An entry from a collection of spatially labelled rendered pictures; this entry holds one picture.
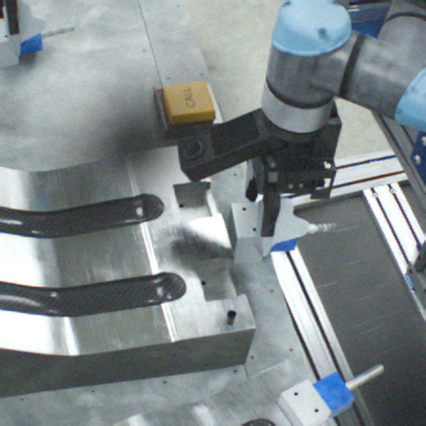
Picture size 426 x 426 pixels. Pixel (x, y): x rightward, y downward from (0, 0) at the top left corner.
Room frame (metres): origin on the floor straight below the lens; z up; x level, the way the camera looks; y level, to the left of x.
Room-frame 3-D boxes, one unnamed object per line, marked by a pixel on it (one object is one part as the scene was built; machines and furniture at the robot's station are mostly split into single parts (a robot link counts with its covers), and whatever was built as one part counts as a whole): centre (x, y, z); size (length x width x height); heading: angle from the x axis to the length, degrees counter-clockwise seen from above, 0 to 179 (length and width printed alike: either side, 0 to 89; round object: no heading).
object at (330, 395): (0.51, -0.16, 0.86); 0.13 x 0.05 x 0.05; 129
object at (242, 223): (0.74, -0.08, 0.83); 0.13 x 0.05 x 0.05; 106
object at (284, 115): (0.74, -0.06, 1.07); 0.08 x 0.08 x 0.05
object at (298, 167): (0.74, -0.06, 0.99); 0.09 x 0.08 x 0.12; 106
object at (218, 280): (0.62, -0.01, 0.87); 0.05 x 0.05 x 0.04; 22
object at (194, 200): (0.72, 0.03, 0.87); 0.05 x 0.05 x 0.04; 22
